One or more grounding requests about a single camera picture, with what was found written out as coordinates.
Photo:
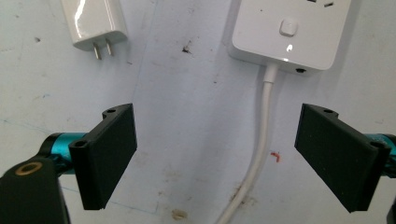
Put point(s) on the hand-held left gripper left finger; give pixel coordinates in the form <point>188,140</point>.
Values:
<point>102,155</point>

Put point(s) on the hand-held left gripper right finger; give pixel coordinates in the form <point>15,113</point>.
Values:
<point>339,158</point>

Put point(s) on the white charger plug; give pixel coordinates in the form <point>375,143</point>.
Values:
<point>93,23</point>

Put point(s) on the white power strip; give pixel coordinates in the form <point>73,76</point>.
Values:
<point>288,31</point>

